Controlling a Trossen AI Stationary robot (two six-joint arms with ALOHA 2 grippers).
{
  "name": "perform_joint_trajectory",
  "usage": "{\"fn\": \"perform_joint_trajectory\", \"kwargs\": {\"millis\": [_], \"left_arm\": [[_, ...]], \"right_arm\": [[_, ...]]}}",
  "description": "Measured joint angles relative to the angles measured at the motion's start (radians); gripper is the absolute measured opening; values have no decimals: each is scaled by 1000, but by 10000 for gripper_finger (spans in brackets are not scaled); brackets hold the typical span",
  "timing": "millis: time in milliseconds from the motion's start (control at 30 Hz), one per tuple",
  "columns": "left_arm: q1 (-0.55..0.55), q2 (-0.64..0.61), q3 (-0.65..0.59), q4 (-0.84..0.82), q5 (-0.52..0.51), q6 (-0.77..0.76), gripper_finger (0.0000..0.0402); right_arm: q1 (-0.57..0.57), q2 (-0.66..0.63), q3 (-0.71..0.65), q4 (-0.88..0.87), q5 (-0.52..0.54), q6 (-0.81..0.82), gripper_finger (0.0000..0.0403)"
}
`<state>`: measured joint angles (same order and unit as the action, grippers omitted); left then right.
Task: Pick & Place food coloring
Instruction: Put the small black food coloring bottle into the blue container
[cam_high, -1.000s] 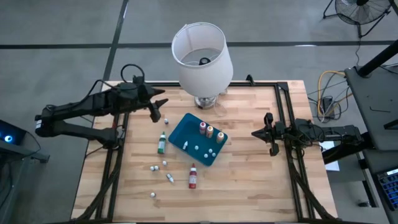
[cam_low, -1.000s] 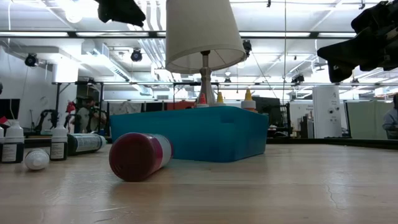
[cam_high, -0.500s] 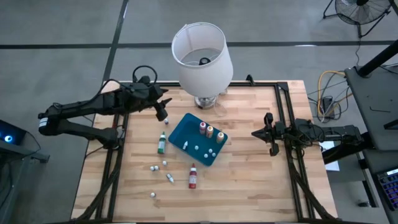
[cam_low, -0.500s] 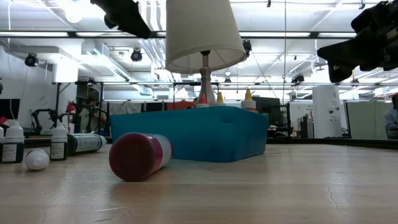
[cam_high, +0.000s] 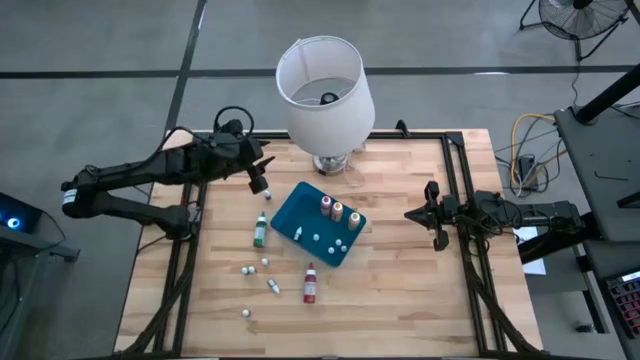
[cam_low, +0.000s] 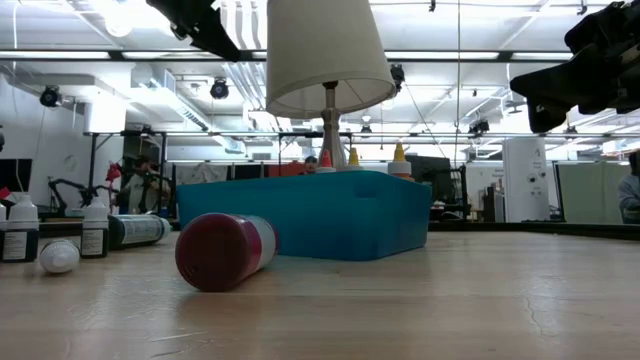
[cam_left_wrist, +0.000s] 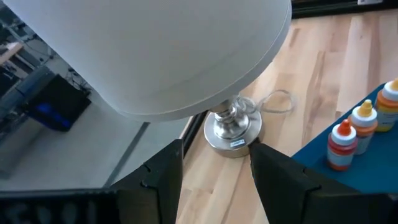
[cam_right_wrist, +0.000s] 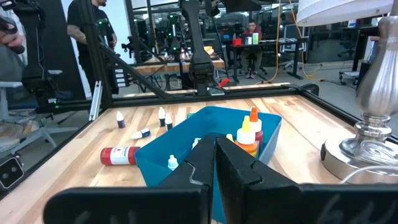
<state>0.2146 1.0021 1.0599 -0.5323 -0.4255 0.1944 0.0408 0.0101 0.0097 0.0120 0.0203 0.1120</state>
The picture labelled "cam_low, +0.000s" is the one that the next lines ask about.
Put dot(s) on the yellow food coloring bottle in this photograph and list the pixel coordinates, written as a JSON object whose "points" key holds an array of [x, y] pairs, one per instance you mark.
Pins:
{"points": [[400, 167]]}

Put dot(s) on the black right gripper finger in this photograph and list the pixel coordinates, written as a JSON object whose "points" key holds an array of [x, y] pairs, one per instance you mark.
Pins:
{"points": [[590, 82], [547, 117]]}

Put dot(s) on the person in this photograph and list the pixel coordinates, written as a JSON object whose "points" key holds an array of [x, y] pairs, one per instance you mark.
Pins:
{"points": [[630, 192], [311, 163], [145, 187]]}

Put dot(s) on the green partition panel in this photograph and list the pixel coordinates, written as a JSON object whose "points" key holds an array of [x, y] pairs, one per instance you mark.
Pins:
{"points": [[585, 190]]}

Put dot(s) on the black wall monitor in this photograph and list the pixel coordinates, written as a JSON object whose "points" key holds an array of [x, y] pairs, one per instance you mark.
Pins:
{"points": [[15, 175]]}

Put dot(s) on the background black robot arm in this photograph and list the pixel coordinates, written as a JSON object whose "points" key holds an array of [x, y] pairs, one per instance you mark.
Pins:
{"points": [[70, 186]]}

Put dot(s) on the black desk monitor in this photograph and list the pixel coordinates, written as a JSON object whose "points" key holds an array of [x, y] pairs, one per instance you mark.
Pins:
{"points": [[430, 167]]}

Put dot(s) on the green food coloring bottle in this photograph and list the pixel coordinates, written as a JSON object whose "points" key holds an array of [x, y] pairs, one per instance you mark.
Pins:
{"points": [[142, 229]]}

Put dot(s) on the black ceiling-mounted camera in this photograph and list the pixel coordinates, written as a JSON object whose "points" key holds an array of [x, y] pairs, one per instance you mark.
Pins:
{"points": [[480, 125], [219, 89], [397, 75], [50, 96]]}

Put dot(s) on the black aluminium table frame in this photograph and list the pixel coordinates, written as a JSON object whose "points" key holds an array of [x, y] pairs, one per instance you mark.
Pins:
{"points": [[500, 227]]}

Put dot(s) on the teal plastic bin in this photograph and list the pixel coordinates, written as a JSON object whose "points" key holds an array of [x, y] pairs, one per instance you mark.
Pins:
{"points": [[300, 215]]}

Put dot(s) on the dark red food coloring bottle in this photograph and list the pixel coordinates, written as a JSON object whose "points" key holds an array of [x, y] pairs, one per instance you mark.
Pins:
{"points": [[220, 252]]}

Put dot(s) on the small white-capped dropper bottle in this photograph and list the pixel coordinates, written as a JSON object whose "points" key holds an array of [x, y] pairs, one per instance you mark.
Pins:
{"points": [[20, 240], [59, 256], [94, 240]]}

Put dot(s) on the silver lamp with white shade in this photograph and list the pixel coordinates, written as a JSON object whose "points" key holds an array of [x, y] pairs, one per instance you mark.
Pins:
{"points": [[325, 50]]}

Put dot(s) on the red-orange food coloring bottle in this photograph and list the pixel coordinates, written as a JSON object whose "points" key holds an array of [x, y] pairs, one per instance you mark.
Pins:
{"points": [[326, 161]]}

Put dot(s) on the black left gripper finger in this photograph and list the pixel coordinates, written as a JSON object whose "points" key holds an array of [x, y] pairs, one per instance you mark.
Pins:
{"points": [[200, 25]]}

